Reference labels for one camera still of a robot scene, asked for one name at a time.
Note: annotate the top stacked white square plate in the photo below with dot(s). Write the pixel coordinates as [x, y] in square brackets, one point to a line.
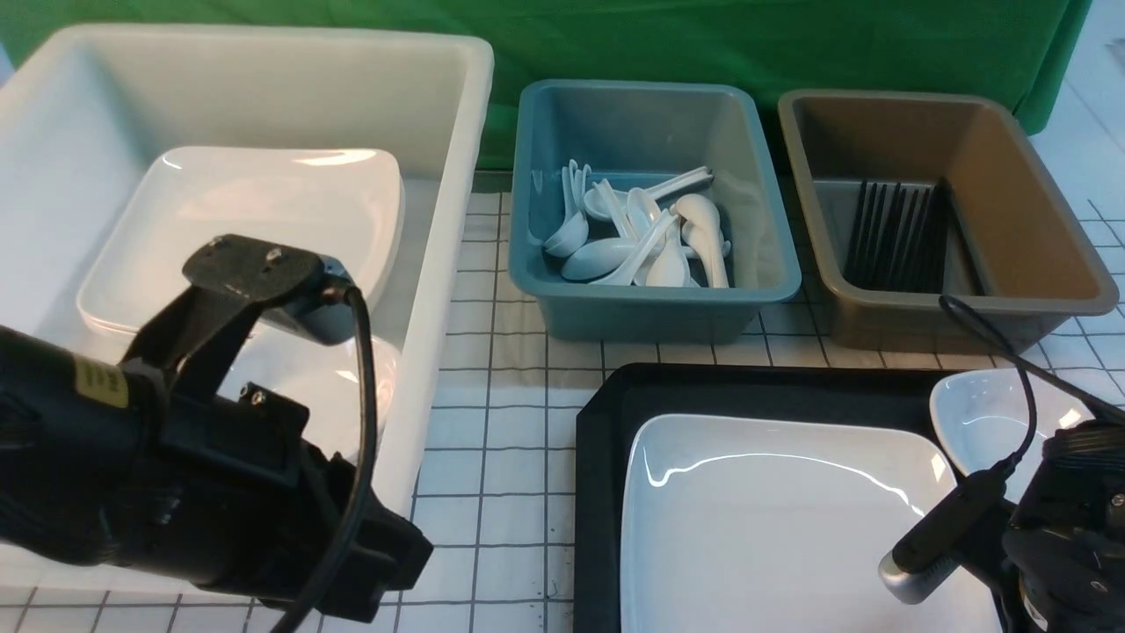
[347, 204]

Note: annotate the white soup spoon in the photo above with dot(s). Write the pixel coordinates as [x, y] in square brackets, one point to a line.
[703, 233]

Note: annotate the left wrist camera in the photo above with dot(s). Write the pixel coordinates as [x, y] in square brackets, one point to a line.
[234, 283]

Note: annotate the brown plastic bin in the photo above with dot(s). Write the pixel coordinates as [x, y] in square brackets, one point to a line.
[1016, 254]

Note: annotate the white bowl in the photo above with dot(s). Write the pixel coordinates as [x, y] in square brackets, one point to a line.
[981, 416]
[324, 379]

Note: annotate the white spoon pile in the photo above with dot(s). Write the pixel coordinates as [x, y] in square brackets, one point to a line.
[626, 238]

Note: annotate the teal plastic bin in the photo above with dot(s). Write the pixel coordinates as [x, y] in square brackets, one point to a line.
[637, 135]

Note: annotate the black serving tray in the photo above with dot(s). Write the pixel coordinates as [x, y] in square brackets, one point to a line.
[606, 429]

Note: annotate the green cloth backdrop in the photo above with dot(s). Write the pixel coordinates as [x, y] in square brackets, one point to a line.
[1012, 52]

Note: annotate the white rice plate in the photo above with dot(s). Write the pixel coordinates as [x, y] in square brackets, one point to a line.
[757, 525]

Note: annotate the large white plastic tub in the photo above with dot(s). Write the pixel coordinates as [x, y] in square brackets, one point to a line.
[91, 110]

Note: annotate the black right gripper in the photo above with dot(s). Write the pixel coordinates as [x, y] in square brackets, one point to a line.
[1055, 560]

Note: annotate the black chopsticks bundle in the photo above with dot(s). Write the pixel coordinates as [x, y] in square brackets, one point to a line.
[898, 237]

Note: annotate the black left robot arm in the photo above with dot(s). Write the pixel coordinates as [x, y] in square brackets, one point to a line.
[99, 469]

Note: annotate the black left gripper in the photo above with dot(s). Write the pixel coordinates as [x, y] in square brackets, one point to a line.
[228, 496]

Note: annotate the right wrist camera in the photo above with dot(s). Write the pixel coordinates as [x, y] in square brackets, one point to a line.
[964, 531]

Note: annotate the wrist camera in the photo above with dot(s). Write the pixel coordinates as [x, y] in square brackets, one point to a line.
[964, 531]
[234, 283]

